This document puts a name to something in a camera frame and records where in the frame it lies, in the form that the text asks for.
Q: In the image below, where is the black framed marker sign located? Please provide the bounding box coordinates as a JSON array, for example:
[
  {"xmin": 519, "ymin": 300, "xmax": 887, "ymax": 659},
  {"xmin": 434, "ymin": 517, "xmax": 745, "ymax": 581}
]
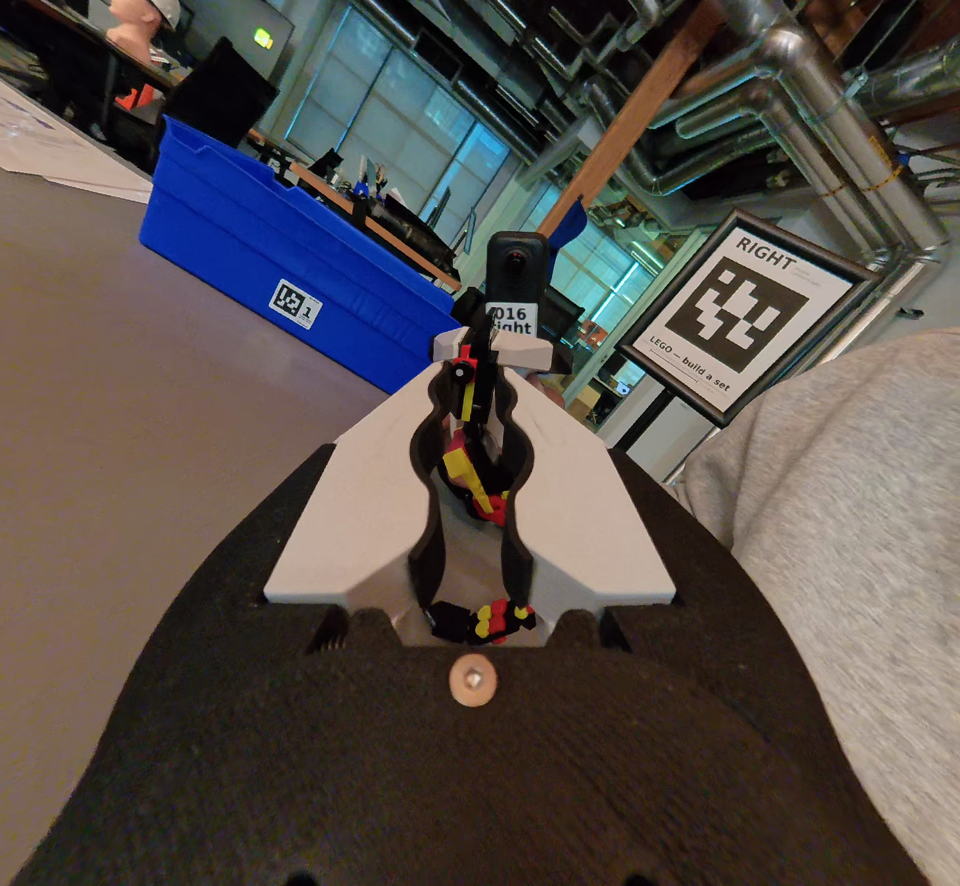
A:
[{"xmin": 616, "ymin": 208, "xmax": 880, "ymax": 428}]

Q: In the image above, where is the person's right forearm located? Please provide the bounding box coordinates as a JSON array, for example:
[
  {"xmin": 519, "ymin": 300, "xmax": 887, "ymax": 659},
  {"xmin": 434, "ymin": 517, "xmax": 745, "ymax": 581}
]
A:
[{"xmin": 663, "ymin": 327, "xmax": 960, "ymax": 886}]

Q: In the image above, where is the black red yellow lego model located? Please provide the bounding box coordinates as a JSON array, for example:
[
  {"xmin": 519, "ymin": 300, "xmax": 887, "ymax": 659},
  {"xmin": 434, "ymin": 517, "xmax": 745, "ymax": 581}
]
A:
[{"xmin": 429, "ymin": 343, "xmax": 538, "ymax": 645}]

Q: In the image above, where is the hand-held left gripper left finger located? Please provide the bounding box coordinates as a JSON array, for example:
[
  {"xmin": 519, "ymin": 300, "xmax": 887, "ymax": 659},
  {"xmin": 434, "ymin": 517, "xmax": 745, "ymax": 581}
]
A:
[{"xmin": 264, "ymin": 362, "xmax": 460, "ymax": 648}]

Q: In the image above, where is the white paper sheet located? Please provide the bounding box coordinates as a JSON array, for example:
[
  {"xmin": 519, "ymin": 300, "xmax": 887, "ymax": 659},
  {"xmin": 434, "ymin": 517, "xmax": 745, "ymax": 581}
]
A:
[{"xmin": 0, "ymin": 79, "xmax": 155, "ymax": 204}]

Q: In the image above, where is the black monitor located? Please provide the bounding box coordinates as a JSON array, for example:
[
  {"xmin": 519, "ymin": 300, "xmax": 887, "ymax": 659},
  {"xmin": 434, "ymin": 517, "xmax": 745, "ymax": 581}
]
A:
[{"xmin": 161, "ymin": 37, "xmax": 280, "ymax": 152}]

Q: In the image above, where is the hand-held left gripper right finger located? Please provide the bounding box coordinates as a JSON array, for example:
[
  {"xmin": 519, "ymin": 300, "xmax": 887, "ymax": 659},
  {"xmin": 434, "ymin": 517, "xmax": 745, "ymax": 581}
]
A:
[{"xmin": 491, "ymin": 367, "xmax": 676, "ymax": 638}]

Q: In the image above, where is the blue plastic bin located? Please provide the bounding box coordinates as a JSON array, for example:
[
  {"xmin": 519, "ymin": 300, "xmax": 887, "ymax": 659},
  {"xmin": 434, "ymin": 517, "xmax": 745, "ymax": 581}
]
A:
[{"xmin": 138, "ymin": 115, "xmax": 460, "ymax": 395}]

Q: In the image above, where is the large metal ceiling pipe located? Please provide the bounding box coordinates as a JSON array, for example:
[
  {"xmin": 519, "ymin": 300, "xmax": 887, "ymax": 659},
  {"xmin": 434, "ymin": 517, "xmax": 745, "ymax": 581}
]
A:
[{"xmin": 686, "ymin": 0, "xmax": 952, "ymax": 260}]

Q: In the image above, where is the mannequin head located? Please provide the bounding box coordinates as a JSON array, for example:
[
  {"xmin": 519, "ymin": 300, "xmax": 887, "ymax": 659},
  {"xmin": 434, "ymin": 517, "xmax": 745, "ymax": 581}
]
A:
[{"xmin": 105, "ymin": 0, "xmax": 170, "ymax": 65}]

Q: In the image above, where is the wooden workbench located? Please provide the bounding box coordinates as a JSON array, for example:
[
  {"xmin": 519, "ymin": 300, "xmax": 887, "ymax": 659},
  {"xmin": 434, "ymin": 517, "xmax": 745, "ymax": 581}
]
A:
[{"xmin": 247, "ymin": 128, "xmax": 463, "ymax": 294}]

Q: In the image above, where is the wooden ceiling beam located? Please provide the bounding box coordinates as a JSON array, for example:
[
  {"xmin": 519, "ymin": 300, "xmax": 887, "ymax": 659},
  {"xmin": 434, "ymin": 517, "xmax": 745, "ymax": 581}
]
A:
[{"xmin": 536, "ymin": 0, "xmax": 732, "ymax": 238}]

